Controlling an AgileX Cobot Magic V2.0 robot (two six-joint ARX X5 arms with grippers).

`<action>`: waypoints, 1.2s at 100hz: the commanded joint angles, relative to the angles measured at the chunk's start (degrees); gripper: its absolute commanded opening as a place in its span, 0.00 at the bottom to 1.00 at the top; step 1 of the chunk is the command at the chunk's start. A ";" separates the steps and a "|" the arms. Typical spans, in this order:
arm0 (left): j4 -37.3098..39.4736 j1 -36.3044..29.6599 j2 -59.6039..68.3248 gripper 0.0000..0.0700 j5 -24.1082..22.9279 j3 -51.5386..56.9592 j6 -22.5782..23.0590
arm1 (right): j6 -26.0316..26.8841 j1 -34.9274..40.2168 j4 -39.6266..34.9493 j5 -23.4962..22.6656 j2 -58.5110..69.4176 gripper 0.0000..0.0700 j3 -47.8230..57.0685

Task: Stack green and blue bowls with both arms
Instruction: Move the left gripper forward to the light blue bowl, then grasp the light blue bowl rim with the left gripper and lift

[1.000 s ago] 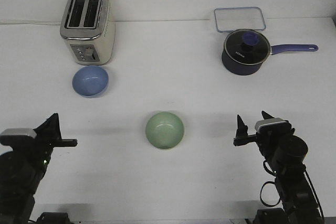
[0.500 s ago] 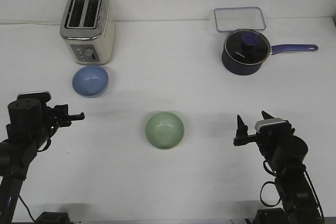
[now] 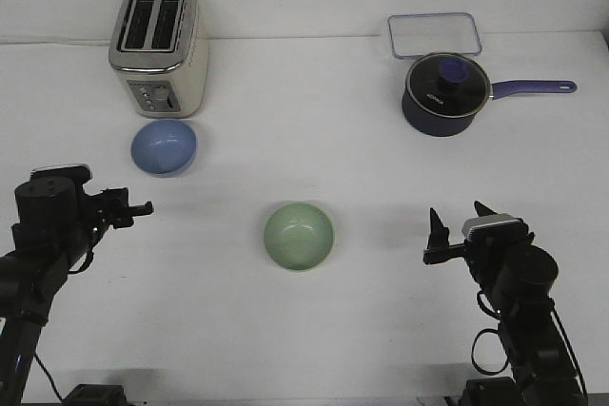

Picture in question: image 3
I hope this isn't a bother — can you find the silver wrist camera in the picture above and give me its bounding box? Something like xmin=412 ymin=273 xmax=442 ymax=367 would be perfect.
xmin=30 ymin=164 xmax=92 ymax=185
xmin=462 ymin=213 xmax=521 ymax=242

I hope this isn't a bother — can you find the silver two-slot toaster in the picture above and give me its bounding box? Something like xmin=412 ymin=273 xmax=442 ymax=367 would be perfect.
xmin=108 ymin=0 xmax=209 ymax=119

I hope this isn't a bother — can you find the green bowl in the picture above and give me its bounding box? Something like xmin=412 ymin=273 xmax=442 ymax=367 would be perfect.
xmin=264 ymin=202 xmax=335 ymax=271

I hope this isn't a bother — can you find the clear plastic container lid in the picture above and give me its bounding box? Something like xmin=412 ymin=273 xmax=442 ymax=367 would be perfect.
xmin=387 ymin=12 xmax=482 ymax=60

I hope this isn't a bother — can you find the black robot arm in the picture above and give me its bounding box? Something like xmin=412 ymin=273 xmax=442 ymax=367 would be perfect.
xmin=422 ymin=202 xmax=589 ymax=405
xmin=1 ymin=164 xmax=153 ymax=405

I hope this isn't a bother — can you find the dark blue saucepan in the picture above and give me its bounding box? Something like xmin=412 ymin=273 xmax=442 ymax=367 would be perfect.
xmin=402 ymin=80 xmax=578 ymax=137

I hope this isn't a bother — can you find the blue bowl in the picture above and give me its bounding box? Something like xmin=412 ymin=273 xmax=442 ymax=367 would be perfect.
xmin=130 ymin=119 xmax=198 ymax=177

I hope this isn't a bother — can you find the glass pot lid blue knob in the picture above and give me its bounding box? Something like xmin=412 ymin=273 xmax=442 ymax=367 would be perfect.
xmin=405 ymin=52 xmax=491 ymax=118

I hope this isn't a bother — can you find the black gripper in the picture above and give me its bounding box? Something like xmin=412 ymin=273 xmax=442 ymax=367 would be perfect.
xmin=422 ymin=201 xmax=535 ymax=282
xmin=82 ymin=187 xmax=154 ymax=235

